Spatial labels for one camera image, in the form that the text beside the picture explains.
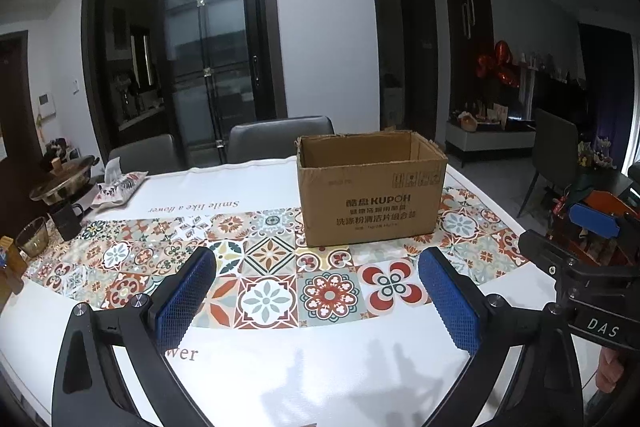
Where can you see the metal hot pot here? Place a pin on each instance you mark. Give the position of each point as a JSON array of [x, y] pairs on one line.
[[68, 180]]

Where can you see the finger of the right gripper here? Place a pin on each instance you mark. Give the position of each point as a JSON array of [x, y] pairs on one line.
[[563, 266], [594, 221]]

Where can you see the grey dining chair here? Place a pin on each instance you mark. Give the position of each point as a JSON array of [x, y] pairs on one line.
[[155, 155], [273, 138]]

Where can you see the dark side chair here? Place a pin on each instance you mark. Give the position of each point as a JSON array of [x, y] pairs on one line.
[[555, 152]]

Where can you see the tissue pack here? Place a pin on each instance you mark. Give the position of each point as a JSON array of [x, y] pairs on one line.
[[118, 187]]

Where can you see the dark glass sliding door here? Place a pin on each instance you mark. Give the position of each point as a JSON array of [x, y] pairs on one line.
[[219, 70]]

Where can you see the patterned tile tablecloth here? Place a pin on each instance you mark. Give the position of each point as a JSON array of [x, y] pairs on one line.
[[288, 334]]

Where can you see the red balloons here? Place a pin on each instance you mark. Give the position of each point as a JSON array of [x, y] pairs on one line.
[[498, 64]]

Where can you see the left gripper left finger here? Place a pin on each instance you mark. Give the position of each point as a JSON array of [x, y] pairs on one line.
[[89, 389]]

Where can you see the white low cabinet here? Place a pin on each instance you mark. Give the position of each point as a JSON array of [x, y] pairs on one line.
[[490, 142]]

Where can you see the right hand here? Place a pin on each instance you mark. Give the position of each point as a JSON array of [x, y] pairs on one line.
[[609, 370]]

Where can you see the glass bowl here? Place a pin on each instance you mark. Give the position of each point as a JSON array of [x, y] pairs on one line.
[[34, 238]]

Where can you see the brown cardboard box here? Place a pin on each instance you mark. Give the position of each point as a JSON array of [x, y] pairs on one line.
[[368, 187]]

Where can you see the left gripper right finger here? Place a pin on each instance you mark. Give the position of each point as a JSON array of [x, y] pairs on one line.
[[544, 388]]

